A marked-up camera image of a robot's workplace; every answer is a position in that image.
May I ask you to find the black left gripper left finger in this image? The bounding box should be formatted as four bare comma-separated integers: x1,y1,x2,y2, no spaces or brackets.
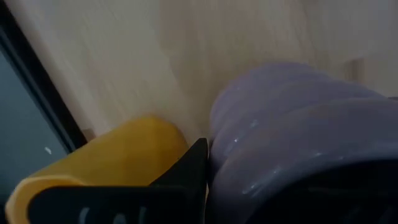
27,138,209,224

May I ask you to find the pink ribbed mug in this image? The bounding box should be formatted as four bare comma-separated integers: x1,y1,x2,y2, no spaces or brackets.
206,62,398,224

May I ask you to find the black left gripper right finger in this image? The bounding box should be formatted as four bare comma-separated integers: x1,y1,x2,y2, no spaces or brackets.
245,160,398,224

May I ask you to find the yellow mug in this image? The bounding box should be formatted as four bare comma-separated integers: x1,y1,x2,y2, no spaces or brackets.
4,115,190,224

